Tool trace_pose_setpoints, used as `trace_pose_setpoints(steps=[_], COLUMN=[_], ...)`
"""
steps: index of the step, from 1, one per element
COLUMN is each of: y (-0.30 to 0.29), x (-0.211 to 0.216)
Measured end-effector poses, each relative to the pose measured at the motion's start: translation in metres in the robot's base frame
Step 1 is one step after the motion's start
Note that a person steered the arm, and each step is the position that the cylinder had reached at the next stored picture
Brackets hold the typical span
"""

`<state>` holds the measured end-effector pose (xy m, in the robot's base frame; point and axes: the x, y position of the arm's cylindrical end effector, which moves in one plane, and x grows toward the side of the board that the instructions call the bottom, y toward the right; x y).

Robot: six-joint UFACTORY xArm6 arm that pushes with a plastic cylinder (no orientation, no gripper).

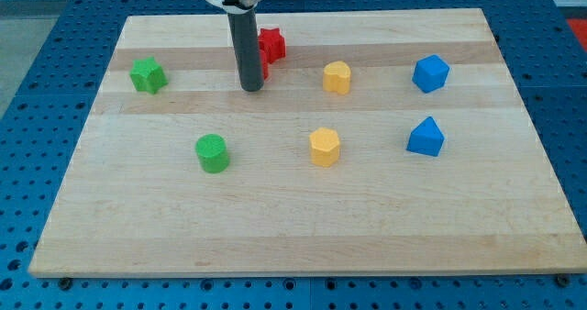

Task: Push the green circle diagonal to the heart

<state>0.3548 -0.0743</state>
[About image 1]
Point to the yellow heart block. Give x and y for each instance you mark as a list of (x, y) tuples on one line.
[(337, 77)]

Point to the yellow hexagon block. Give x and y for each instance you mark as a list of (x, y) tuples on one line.
[(324, 147)]

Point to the green cylinder block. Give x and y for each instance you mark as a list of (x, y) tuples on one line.
[(211, 151)]

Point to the wooden board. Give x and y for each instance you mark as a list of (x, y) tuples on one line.
[(135, 202)]

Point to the red block behind rod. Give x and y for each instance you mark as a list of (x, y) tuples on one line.
[(264, 65)]

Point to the red star block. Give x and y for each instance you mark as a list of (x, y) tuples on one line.
[(272, 42)]

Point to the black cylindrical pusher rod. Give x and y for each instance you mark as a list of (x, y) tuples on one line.
[(243, 28)]

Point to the blue triangular prism block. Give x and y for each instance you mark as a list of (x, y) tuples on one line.
[(426, 138)]

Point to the blue cube block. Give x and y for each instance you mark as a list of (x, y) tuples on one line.
[(430, 73)]

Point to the green star block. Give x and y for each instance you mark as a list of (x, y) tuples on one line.
[(147, 75)]

